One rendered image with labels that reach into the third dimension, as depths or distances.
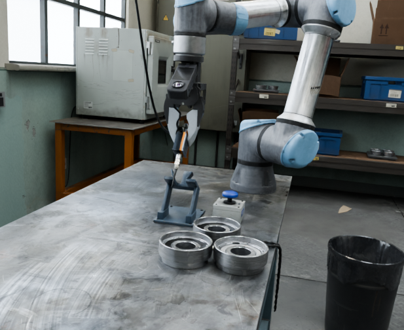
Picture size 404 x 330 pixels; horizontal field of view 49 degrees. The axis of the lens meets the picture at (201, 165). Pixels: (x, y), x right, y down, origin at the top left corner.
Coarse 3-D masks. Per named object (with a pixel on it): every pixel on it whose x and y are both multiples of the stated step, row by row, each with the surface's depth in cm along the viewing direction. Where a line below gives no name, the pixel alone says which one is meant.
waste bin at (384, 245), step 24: (336, 240) 211; (360, 240) 214; (336, 264) 193; (360, 264) 184; (384, 264) 183; (336, 288) 195; (360, 288) 187; (384, 288) 186; (336, 312) 197; (360, 312) 190; (384, 312) 191
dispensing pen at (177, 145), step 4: (184, 128) 107; (180, 132) 104; (176, 136) 104; (180, 136) 104; (176, 140) 104; (180, 140) 104; (176, 144) 103; (180, 144) 103; (176, 148) 103; (176, 152) 104; (180, 152) 104; (176, 156) 104; (180, 156) 104; (176, 160) 103; (180, 160) 104; (176, 164) 103; (176, 168) 103; (172, 184) 102
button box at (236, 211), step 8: (224, 200) 111; (232, 200) 112; (240, 200) 114; (216, 208) 108; (224, 208) 108; (232, 208) 107; (240, 208) 107; (224, 216) 108; (232, 216) 108; (240, 216) 108
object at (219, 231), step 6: (210, 216) 101; (216, 216) 101; (198, 222) 99; (204, 222) 100; (210, 222) 100; (222, 222) 101; (228, 222) 100; (234, 222) 99; (198, 228) 93; (204, 228) 96; (210, 228) 98; (216, 228) 98; (222, 228) 98; (228, 228) 97; (234, 228) 98; (240, 228) 95; (210, 234) 91; (216, 234) 91; (222, 234) 91; (228, 234) 92; (234, 234) 93
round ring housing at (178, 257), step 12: (180, 240) 88; (204, 240) 89; (168, 252) 82; (180, 252) 81; (192, 252) 81; (204, 252) 82; (168, 264) 83; (180, 264) 82; (192, 264) 82; (204, 264) 84
